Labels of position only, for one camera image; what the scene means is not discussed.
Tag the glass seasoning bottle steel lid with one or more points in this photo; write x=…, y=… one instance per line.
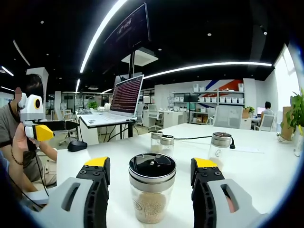
x=155, y=135
x=219, y=142
x=152, y=175
x=167, y=140

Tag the grey mesh office chair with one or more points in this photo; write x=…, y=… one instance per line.
x=228, y=116

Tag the person's left hand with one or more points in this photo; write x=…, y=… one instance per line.
x=20, y=142

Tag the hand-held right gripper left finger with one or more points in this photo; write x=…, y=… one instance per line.
x=95, y=202

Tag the black computer mouse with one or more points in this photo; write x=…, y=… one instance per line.
x=76, y=146

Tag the brown paper bag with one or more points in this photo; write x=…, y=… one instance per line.
x=287, y=133

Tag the white office chair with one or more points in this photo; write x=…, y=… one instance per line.
x=154, y=116

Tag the small leafy plant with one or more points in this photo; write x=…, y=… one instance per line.
x=250, y=109
x=92, y=104

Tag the white laptop red-text screen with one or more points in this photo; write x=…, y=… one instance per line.
x=126, y=97

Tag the long ceiling light strip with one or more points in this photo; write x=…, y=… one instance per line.
x=213, y=64
x=99, y=33

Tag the silver laptop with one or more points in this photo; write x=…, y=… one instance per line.
x=35, y=197

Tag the black-framed laptop stand table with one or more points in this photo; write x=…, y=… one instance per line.
x=130, y=129

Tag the hanging dark display screen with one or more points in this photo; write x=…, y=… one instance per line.
x=128, y=26

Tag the white ceiling air conditioner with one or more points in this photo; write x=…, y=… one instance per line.
x=142, y=59

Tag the green potted plant white pot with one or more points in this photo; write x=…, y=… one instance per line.
x=297, y=111

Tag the row of white storage bins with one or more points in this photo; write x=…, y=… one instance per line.
x=213, y=99

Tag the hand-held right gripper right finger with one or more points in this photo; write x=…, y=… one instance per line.
x=204, y=204

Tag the white storage shelf rack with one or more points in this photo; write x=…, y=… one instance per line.
x=209, y=111

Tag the short ceiling light strip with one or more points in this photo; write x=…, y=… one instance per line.
x=77, y=85

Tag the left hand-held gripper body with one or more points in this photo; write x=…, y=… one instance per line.
x=29, y=111

